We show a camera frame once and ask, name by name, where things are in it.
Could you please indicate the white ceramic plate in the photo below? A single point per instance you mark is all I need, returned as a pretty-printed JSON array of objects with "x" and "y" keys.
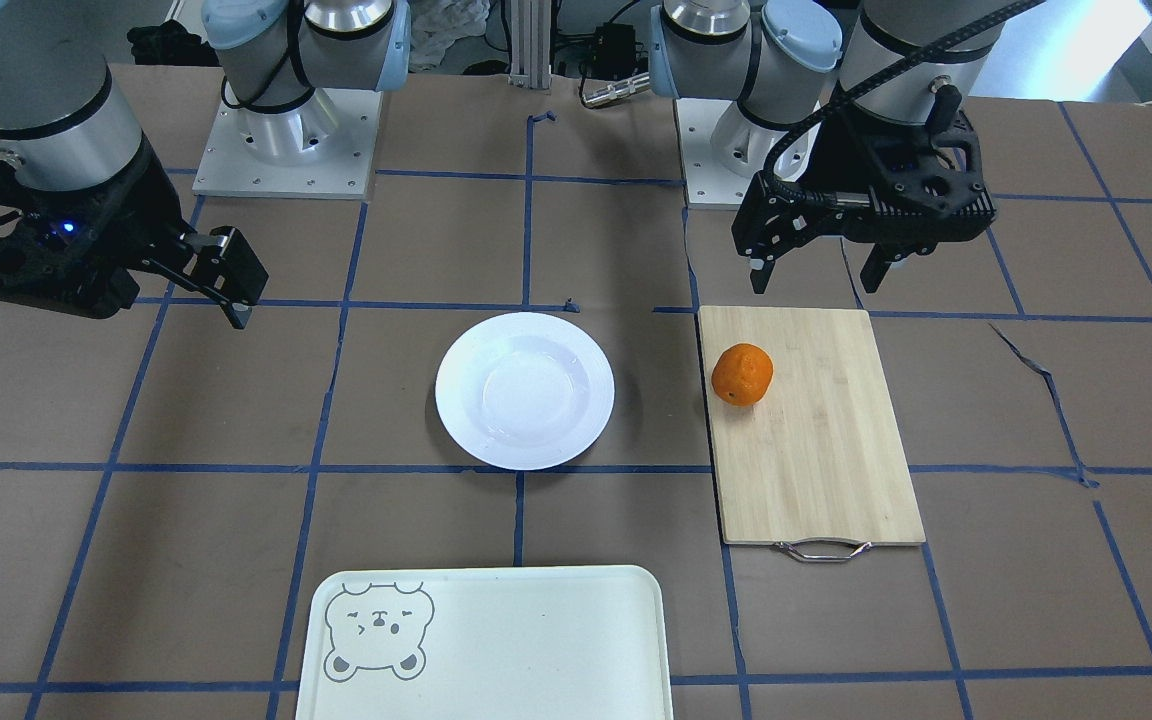
[{"x": 525, "y": 391}]

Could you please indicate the white bear tray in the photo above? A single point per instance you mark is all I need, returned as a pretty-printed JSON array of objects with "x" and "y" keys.
[{"x": 574, "y": 642}]

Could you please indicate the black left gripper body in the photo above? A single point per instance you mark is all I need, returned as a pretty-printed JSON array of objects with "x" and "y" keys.
[{"x": 841, "y": 160}]

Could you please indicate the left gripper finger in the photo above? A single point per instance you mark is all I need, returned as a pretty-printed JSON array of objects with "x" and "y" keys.
[
  {"x": 879, "y": 262},
  {"x": 764, "y": 251}
]

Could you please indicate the white crumpled cloth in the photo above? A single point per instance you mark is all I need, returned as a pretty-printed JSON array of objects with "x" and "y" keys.
[{"x": 437, "y": 25}]

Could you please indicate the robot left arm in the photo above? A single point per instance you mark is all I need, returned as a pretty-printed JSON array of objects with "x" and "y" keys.
[{"x": 791, "y": 64}]

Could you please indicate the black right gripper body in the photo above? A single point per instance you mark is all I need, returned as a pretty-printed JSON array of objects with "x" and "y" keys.
[{"x": 139, "y": 218}]

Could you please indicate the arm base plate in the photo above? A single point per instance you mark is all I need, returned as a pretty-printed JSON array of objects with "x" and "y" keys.
[
  {"x": 720, "y": 149},
  {"x": 322, "y": 150}
]

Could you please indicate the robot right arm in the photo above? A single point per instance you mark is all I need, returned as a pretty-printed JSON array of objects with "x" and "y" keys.
[{"x": 65, "y": 122}]

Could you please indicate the black power adapter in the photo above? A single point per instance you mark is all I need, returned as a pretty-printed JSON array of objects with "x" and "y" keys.
[{"x": 613, "y": 51}]

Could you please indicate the bamboo cutting board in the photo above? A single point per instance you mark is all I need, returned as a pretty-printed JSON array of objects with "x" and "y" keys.
[{"x": 816, "y": 469}]

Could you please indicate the orange fruit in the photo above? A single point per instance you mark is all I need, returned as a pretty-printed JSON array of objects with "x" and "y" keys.
[{"x": 742, "y": 375}]

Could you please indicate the aluminium frame post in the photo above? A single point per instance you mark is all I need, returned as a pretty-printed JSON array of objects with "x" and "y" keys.
[{"x": 530, "y": 48}]

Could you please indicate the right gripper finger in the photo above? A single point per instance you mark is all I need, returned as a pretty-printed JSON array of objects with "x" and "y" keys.
[{"x": 226, "y": 270}]

